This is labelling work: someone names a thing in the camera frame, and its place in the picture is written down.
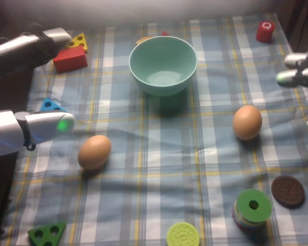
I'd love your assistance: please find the blue triangle block with holes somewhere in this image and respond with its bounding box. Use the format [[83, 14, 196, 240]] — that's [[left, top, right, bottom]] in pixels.
[[40, 98, 67, 113]]

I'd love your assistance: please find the green toy sandwich cookie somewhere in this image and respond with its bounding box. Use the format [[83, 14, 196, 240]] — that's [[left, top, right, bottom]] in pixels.
[[166, 221, 200, 246]]

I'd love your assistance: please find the brown toy sandwich cookie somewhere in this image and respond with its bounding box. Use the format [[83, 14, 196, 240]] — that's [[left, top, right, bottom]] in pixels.
[[271, 175, 305, 208]]

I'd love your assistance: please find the yellow triangle block with holes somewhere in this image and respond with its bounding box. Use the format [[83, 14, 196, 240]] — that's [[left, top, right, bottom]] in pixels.
[[65, 32, 89, 53]]

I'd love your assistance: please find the red rectangular block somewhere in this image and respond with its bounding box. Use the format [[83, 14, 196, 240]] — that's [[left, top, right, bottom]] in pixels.
[[52, 46, 88, 74]]

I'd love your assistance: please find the green triangle block with holes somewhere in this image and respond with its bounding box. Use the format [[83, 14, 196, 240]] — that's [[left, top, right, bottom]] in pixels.
[[27, 221, 67, 246]]

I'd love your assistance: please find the blue plaid cloth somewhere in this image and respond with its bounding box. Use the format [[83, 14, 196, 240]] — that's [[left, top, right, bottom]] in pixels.
[[0, 12, 308, 246]]

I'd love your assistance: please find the teal bowl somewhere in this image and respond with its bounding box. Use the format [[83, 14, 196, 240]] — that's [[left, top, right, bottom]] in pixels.
[[129, 35, 198, 97]]

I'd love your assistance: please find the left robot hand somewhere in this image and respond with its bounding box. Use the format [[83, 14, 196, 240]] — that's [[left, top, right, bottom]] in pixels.
[[0, 23, 76, 157]]

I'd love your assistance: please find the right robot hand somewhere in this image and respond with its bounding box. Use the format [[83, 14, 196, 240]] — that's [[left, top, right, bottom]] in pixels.
[[276, 43, 308, 136]]

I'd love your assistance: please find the red cylinder block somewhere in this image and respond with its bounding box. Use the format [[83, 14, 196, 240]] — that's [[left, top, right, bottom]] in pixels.
[[255, 21, 276, 44]]

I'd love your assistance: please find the orange lion toy cookie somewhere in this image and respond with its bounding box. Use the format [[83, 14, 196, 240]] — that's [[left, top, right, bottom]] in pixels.
[[136, 36, 155, 46]]

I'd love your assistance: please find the rainbow ring stack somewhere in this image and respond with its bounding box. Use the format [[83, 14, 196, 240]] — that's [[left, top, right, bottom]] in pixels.
[[232, 189, 273, 229]]

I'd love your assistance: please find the brown egg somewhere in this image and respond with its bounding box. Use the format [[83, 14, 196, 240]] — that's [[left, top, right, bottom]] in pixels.
[[78, 135, 112, 171], [233, 105, 263, 141]]

